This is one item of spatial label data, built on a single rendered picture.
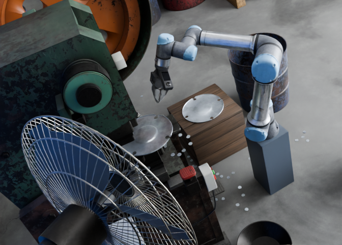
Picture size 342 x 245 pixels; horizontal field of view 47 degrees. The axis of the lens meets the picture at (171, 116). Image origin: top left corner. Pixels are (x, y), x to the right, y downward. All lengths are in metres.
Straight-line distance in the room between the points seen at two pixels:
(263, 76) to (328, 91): 1.49
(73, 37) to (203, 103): 1.47
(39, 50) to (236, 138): 1.66
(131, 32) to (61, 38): 0.66
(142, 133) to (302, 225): 1.07
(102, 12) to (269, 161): 1.24
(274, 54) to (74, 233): 1.19
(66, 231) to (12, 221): 2.25
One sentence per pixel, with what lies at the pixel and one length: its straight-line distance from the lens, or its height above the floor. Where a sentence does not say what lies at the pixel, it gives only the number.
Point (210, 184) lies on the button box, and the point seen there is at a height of 0.55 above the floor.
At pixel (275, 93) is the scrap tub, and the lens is 2.99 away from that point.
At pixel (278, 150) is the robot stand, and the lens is 2.36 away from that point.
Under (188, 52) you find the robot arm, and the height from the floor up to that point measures 1.11.
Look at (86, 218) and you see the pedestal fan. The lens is 1.02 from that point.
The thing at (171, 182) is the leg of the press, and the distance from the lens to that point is 1.95.
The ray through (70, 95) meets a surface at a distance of 1.45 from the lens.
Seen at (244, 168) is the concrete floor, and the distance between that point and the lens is 2.76.
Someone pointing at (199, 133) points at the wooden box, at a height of 0.34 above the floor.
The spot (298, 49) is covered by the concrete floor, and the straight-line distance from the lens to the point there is 3.72.
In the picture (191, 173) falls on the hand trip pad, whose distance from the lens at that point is 1.80.
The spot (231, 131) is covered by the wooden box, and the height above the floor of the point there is 0.22.
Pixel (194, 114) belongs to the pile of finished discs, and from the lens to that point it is 2.70.
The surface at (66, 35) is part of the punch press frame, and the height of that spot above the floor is 1.50.
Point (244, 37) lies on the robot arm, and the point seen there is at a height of 1.09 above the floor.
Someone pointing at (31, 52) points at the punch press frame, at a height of 1.50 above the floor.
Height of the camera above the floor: 2.10
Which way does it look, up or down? 39 degrees down
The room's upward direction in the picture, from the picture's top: 20 degrees counter-clockwise
